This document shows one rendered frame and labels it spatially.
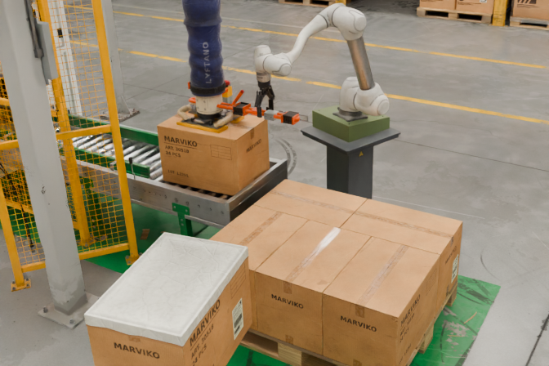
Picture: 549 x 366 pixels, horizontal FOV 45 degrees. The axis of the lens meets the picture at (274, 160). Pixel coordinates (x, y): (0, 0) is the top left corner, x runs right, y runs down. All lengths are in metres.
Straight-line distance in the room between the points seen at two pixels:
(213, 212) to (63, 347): 1.16
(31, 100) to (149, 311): 1.59
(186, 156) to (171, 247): 1.51
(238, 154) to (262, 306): 0.99
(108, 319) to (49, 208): 1.53
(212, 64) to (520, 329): 2.38
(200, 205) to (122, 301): 1.69
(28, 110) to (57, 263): 0.95
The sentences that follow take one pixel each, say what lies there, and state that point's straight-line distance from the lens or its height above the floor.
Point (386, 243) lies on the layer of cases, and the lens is 3.75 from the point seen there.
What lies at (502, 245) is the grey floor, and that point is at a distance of 4.88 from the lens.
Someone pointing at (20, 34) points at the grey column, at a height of 1.74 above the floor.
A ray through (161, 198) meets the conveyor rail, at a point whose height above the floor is 0.51.
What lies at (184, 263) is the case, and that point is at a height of 1.02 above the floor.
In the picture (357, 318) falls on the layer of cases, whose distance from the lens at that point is 3.33.
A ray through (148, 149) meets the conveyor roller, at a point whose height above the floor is 0.53.
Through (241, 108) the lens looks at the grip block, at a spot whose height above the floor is 1.10.
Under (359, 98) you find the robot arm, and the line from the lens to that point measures 4.34.
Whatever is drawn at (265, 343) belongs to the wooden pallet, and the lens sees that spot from 3.87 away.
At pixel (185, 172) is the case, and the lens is 4.37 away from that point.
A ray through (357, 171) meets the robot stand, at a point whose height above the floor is 0.48.
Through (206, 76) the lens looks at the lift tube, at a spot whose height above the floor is 1.29.
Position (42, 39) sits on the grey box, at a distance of 3.69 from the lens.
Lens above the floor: 2.53
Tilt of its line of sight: 25 degrees down
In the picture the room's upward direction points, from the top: 2 degrees counter-clockwise
